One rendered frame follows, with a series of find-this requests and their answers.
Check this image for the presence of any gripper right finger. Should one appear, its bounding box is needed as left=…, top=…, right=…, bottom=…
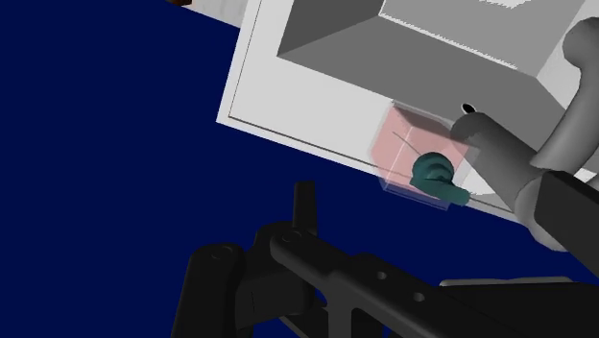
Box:
left=533, top=170, right=599, bottom=278

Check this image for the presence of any white sink unit, grey basin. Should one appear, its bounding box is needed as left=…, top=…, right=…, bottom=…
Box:
left=216, top=0, right=599, bottom=225

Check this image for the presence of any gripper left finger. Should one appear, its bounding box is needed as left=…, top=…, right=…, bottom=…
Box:
left=170, top=180, right=329, bottom=338

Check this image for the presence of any pink soap dispenser, teal pump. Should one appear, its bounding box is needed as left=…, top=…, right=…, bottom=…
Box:
left=369, top=103, right=481, bottom=212

